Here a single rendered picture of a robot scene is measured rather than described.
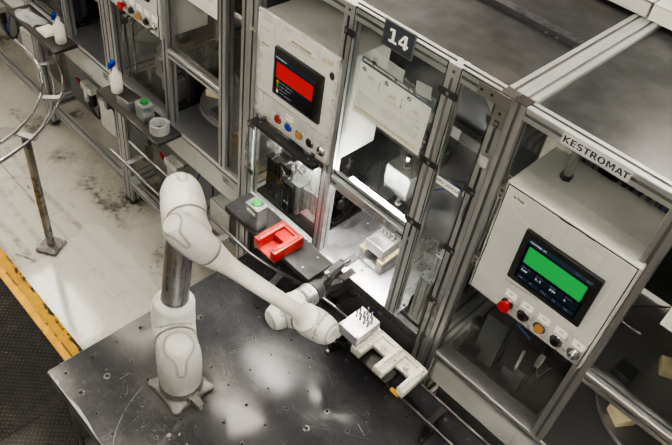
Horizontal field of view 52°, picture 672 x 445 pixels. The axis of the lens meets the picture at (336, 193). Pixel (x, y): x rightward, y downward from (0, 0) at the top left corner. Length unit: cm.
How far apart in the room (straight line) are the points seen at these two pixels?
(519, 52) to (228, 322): 157
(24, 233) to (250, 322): 182
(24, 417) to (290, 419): 138
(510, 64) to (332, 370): 139
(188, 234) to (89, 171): 258
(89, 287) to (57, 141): 129
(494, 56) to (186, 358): 144
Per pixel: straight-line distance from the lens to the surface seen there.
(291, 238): 283
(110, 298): 390
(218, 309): 294
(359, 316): 266
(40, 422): 354
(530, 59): 214
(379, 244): 278
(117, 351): 286
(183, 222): 209
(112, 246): 414
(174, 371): 253
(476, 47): 213
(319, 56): 235
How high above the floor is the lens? 303
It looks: 43 degrees down
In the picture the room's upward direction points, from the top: 9 degrees clockwise
